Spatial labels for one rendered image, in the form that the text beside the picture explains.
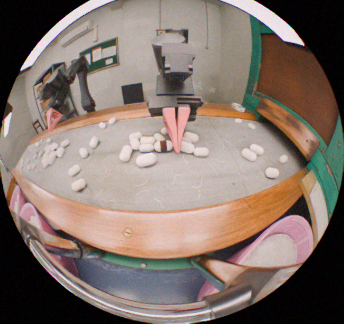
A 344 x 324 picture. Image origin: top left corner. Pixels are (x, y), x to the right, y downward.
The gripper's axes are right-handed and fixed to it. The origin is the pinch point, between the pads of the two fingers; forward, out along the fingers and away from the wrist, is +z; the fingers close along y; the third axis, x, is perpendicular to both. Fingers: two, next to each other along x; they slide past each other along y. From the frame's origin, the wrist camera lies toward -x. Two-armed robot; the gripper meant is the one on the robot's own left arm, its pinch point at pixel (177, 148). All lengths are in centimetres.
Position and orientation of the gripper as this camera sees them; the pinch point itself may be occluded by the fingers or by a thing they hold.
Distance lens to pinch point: 18.3
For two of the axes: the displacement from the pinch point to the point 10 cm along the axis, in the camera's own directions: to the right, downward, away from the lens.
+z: 0.6, 10.0, -0.8
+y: 10.0, -0.5, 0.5
